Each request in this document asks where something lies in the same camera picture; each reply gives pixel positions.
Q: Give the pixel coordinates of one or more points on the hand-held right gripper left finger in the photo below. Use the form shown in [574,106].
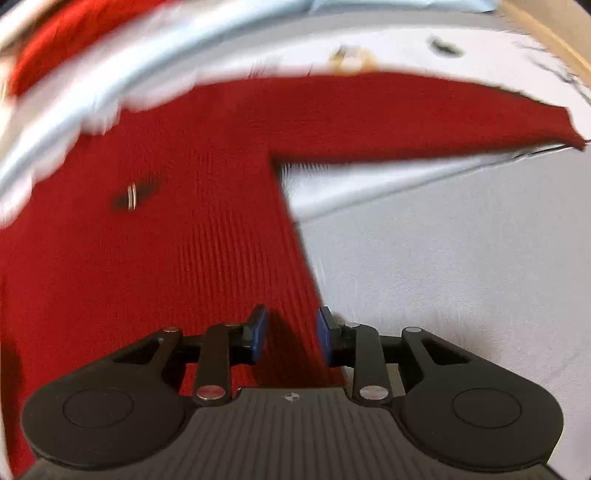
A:
[258,334]

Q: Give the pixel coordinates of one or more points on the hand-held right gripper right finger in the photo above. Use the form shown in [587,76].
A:
[327,337]

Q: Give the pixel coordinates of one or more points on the red knit sweater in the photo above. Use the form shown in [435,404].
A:
[184,240]

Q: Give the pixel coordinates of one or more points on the deer printed bed sheet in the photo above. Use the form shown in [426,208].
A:
[438,277]

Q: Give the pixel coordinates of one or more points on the light blue quilt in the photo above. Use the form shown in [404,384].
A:
[60,124]

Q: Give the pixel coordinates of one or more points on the folded red cloth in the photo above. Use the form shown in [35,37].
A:
[69,41]

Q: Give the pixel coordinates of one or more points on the wooden bed frame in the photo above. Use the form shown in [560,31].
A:
[554,32]

